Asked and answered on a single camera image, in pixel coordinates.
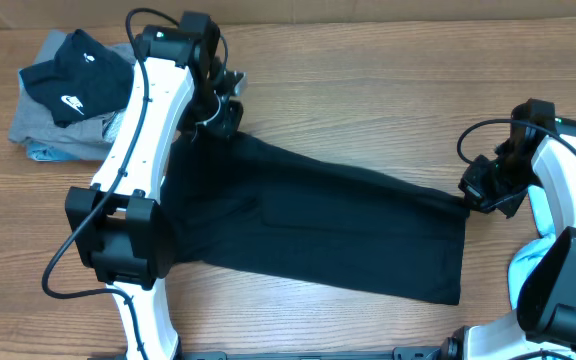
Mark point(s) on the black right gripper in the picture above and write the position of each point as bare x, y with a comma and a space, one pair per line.
481, 187

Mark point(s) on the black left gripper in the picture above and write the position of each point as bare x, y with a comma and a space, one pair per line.
233, 112

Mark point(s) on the black t-shirt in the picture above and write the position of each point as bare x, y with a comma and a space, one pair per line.
246, 205

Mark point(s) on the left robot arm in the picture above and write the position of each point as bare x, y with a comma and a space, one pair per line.
118, 225

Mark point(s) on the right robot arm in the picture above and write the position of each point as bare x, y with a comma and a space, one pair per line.
540, 151

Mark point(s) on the folded black Nike shirt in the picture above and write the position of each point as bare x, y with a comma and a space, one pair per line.
83, 80

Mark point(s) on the folded light blue garment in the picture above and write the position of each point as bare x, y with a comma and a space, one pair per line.
43, 153

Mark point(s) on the folded grey garment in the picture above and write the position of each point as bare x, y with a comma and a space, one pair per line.
89, 139

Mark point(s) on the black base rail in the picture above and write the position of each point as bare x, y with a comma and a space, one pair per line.
400, 353

